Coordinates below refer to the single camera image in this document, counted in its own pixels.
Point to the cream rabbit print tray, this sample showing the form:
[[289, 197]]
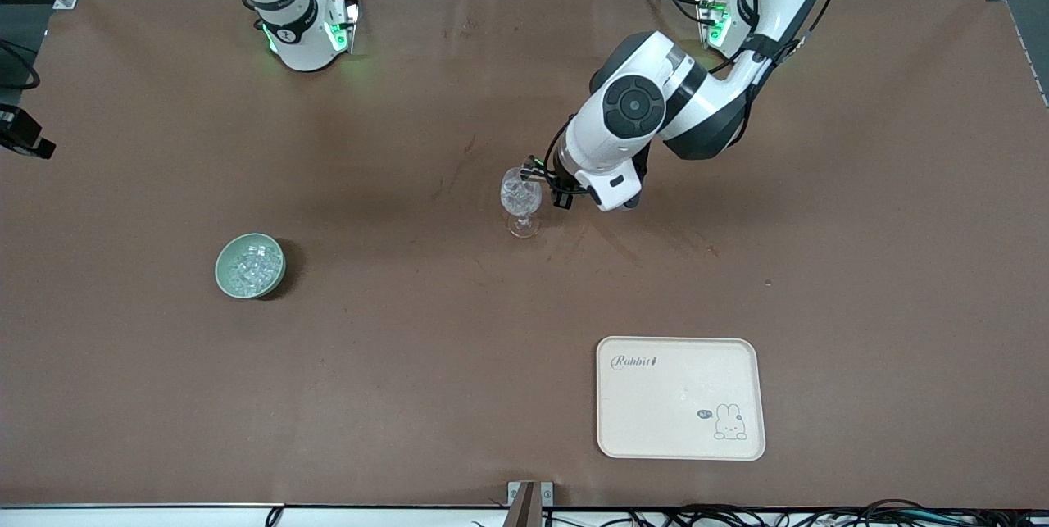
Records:
[[672, 404]]

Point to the arm base box green light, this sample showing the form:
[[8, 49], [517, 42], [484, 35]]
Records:
[[344, 23], [713, 19]]

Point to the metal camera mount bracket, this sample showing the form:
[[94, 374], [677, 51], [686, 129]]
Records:
[[529, 498]]

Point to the clear ice cubes pile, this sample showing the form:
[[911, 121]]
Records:
[[252, 267]]

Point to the brown table cover mat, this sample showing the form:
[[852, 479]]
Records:
[[410, 363]]

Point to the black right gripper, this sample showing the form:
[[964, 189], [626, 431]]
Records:
[[25, 128]]

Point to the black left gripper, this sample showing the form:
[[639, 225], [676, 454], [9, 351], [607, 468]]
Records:
[[556, 175]]

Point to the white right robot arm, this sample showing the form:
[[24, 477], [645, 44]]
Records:
[[299, 43]]

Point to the clear crystal wine glass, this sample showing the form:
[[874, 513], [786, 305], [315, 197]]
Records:
[[521, 203]]

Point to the pale green ceramic bowl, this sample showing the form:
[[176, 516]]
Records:
[[225, 281]]

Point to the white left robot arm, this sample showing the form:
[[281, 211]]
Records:
[[631, 105]]

